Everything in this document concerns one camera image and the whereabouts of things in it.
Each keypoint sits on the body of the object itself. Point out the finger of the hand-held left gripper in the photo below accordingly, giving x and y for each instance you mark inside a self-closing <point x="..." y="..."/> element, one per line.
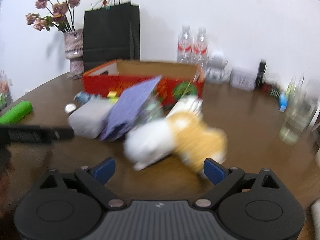
<point x="37" y="133"/>

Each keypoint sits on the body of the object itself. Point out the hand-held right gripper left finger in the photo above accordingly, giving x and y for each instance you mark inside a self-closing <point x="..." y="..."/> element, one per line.
<point x="105" y="170"/>

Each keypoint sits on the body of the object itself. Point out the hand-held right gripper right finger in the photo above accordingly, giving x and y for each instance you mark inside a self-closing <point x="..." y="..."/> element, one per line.
<point x="213" y="171"/>

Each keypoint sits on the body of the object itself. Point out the white and orange plush toy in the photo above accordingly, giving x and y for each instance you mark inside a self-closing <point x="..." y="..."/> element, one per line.
<point x="175" y="137"/>

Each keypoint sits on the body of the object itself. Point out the grey white soft pouch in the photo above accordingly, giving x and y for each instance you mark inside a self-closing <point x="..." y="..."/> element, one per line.
<point x="88" y="117"/>

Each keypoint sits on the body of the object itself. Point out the clear blue plastic packet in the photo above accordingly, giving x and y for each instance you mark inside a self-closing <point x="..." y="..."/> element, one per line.
<point x="82" y="97"/>

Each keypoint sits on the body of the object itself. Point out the white plastic bottle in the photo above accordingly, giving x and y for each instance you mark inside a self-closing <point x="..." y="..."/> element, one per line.
<point x="188" y="103"/>

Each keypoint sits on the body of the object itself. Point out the green white tube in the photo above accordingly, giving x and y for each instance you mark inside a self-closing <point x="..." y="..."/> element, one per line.
<point x="112" y="95"/>

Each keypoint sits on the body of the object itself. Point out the red cardboard box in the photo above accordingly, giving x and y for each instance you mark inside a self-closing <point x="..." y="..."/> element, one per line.
<point x="105" y="83"/>

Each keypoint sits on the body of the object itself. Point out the green foam cylinder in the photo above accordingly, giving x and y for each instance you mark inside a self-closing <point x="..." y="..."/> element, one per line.
<point x="16" y="112"/>

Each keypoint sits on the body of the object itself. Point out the small white round disc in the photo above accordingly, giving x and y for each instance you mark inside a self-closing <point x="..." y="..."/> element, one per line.
<point x="70" y="108"/>

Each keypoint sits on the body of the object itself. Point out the colourful blurred object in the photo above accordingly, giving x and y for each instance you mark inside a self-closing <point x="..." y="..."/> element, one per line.
<point x="4" y="91"/>

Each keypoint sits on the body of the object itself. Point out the clear green printed packet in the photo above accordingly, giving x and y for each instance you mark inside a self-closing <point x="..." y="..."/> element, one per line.
<point x="153" y="108"/>

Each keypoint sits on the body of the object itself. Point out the pink mottled vase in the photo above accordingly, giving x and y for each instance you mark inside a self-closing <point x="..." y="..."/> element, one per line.
<point x="74" y="47"/>

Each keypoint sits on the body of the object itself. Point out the white printed box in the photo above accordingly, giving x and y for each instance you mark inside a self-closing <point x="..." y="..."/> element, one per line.
<point x="242" y="78"/>

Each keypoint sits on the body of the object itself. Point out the blue and white tube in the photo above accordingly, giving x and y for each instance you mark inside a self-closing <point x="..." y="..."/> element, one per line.
<point x="283" y="103"/>

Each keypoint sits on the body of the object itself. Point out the red and black striped item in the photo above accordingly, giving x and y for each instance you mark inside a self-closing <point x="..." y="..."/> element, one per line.
<point x="273" y="90"/>

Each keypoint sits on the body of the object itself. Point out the white round toy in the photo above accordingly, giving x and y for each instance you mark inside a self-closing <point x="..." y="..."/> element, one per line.
<point x="217" y="66"/>

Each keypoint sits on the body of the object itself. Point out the small black phone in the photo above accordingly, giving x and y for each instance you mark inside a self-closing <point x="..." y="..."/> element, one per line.
<point x="262" y="72"/>

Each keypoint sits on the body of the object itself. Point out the black paper bag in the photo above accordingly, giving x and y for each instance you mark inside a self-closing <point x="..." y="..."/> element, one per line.
<point x="110" y="35"/>

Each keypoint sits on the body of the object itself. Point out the clear water bottle red label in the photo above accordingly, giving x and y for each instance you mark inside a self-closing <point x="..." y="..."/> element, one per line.
<point x="184" y="45"/>
<point x="200" y="46"/>

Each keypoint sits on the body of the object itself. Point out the dried pink flower bouquet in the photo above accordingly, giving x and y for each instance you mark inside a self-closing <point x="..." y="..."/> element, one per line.
<point x="58" y="7"/>

